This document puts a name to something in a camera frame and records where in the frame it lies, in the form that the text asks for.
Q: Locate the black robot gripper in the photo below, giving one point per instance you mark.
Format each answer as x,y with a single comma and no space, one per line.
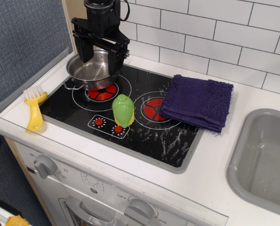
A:
101,29

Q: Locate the purple cloth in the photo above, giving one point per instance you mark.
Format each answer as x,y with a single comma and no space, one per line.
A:
201,103

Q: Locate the stainless steel pot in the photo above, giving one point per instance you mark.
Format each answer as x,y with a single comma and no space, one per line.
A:
93,74

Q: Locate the light wooden side panel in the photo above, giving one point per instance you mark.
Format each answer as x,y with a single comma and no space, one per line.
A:
73,8

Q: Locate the green yellow toy corn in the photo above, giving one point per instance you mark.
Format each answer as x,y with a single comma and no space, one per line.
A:
123,110

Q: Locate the yellow white scrub brush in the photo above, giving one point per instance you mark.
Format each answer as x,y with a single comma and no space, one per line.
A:
33,97

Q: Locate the grey left oven knob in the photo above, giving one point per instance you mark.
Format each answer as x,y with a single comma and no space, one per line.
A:
44,166

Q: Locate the grey oven knob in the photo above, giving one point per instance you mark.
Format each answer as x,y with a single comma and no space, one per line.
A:
139,210
44,166

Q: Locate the grey right oven knob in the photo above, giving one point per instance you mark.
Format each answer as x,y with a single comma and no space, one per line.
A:
139,210

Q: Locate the yellow object bottom left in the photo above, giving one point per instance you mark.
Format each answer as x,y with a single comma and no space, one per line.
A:
16,221

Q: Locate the grey sink basin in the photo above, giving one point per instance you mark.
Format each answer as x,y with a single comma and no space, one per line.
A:
254,169

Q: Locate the grey oven door handle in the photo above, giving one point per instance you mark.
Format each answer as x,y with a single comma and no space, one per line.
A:
91,213

